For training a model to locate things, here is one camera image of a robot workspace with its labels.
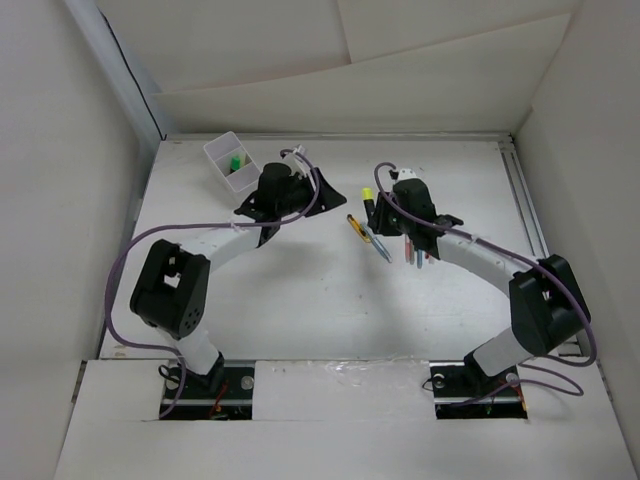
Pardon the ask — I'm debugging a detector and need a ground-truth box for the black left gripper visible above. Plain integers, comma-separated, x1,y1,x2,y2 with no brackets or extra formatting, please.
276,169,345,218

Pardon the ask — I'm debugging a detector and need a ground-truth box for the blue utility knife pen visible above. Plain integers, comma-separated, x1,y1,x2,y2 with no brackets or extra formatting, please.
360,222,393,264

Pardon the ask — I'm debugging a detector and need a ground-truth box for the green cap black highlighter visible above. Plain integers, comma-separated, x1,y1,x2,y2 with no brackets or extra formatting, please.
229,155,244,173

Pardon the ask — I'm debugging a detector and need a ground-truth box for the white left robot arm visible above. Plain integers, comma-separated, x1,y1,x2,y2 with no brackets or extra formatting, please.
130,162,347,397

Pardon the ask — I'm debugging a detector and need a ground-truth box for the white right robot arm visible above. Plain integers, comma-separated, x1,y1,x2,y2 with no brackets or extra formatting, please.
362,169,594,394

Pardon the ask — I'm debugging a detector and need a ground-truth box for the yellow utility knife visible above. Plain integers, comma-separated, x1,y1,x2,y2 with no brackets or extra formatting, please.
346,214,371,244

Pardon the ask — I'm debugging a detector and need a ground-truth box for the white plastic organizer container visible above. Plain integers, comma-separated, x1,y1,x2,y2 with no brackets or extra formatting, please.
203,131,261,201

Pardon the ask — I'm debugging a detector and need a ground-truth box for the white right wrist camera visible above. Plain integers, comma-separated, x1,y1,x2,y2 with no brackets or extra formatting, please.
389,168,419,183

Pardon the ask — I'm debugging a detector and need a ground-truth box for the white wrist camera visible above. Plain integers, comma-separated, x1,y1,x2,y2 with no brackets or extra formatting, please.
280,145,309,176
389,168,419,183

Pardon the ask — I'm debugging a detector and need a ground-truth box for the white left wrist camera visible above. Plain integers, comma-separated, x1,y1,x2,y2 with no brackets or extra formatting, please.
280,145,309,176

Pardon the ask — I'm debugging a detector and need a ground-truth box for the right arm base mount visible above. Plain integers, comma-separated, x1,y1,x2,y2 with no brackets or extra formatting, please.
421,354,528,420

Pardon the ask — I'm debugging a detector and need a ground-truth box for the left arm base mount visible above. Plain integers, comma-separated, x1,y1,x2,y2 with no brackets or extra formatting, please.
158,357,256,421

